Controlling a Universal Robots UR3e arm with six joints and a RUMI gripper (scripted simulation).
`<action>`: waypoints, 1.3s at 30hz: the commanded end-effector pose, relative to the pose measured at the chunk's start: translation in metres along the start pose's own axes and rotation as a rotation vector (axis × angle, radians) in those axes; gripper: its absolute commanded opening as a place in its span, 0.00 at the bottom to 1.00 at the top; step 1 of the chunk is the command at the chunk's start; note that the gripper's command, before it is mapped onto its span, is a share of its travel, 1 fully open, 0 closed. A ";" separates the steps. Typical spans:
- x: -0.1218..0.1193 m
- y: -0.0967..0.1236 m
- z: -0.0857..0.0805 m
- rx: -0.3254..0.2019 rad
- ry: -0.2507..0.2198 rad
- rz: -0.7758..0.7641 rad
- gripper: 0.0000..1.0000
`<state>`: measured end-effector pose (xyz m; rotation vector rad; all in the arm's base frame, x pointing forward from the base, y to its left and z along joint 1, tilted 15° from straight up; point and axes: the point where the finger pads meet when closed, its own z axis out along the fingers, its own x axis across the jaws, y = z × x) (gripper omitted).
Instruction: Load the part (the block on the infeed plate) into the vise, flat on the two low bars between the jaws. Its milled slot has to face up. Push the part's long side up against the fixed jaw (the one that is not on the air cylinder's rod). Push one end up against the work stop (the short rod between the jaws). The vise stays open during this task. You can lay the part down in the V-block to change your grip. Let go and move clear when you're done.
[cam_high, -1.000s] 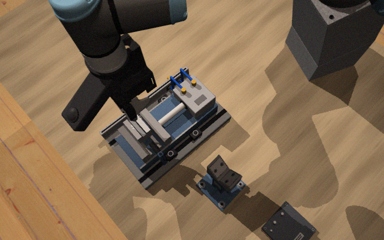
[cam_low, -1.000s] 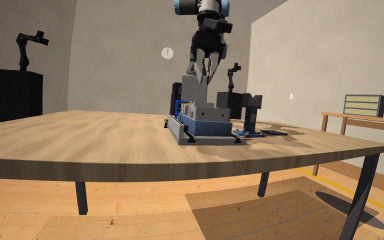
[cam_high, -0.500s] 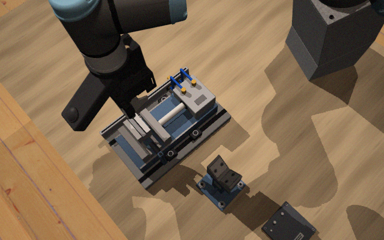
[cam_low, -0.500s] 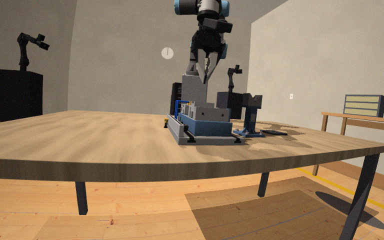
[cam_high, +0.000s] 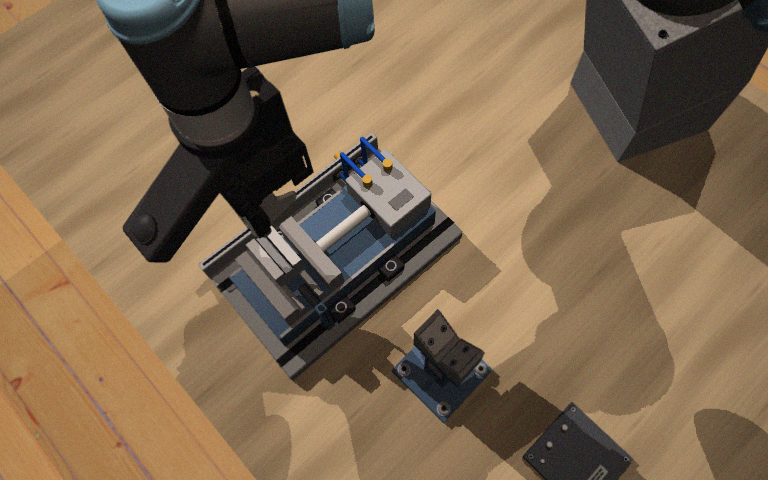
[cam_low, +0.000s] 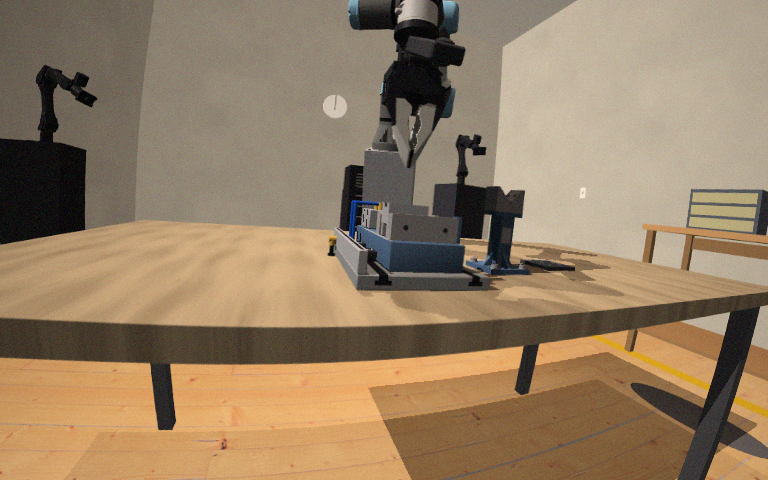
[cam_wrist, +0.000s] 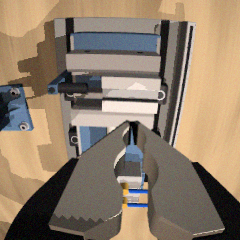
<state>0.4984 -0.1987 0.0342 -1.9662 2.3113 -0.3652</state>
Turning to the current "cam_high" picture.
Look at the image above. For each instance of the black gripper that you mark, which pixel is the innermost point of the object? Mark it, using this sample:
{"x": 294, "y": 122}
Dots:
{"x": 271, "y": 153}

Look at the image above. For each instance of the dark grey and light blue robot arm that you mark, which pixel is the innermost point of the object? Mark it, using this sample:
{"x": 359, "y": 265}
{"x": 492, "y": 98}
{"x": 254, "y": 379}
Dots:
{"x": 184, "y": 55}

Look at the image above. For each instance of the grey flat bar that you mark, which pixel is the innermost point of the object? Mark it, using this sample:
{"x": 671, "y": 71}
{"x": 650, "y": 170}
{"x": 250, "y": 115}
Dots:
{"x": 296, "y": 301}
{"x": 312, "y": 285}

